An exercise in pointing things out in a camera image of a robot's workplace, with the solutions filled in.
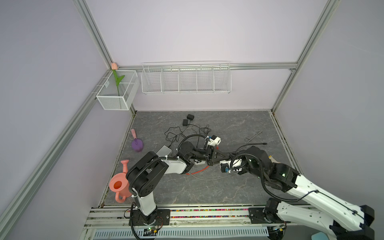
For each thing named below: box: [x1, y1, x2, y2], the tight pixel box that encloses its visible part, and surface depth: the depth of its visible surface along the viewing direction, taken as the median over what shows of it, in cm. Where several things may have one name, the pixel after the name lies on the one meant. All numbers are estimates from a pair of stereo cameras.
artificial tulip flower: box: [111, 62, 125, 97], surface depth 92 cm
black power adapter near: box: [182, 119, 188, 127], surface depth 114 cm
